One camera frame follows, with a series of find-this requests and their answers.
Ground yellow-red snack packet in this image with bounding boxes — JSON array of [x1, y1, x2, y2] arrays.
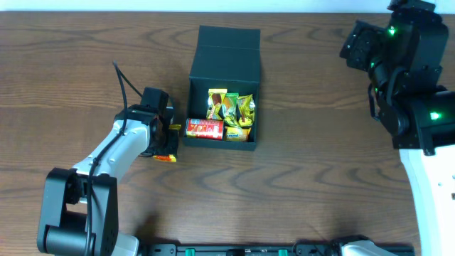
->
[[153, 124, 181, 163]]

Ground red Pringles can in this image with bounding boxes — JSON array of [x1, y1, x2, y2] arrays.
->
[[186, 118, 224, 140]]

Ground yellow Apollo cake packet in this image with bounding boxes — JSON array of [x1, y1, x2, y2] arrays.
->
[[206, 88, 228, 120]]

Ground yellow-orange biscuit packet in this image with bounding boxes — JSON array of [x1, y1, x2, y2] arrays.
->
[[225, 127, 251, 142]]

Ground green wafer snack packet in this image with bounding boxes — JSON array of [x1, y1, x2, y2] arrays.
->
[[222, 92, 240, 127]]

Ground yellow Apollo chocolate packet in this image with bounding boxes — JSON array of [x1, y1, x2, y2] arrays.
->
[[237, 95, 255, 127]]

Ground dark green gift box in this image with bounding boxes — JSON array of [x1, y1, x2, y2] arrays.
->
[[181, 24, 262, 151]]

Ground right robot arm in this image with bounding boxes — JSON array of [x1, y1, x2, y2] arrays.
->
[[340, 1, 454, 255]]

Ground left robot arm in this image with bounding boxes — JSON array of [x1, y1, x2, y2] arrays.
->
[[37, 87, 180, 255]]

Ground black mounting rail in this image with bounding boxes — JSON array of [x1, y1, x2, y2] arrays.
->
[[138, 241, 416, 256]]

